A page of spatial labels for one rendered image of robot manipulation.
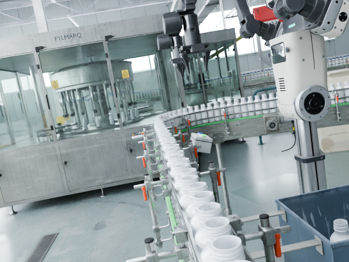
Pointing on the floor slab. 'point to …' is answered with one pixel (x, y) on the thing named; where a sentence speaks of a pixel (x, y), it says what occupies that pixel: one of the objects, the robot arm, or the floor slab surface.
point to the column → (40, 15)
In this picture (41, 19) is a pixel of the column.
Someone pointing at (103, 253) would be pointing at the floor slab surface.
